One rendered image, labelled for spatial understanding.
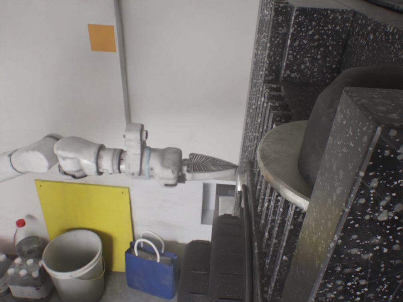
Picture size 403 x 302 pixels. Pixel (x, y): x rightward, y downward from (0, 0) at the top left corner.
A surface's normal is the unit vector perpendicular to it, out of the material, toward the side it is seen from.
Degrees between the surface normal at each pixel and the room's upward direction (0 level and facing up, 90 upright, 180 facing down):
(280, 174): 0
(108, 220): 87
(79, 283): 93
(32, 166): 94
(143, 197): 90
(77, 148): 14
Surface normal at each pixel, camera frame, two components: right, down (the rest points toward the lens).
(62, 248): 0.81, 0.30
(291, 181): 0.04, -0.84
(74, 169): 0.37, 0.53
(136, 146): -0.07, 0.37
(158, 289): -0.30, 0.50
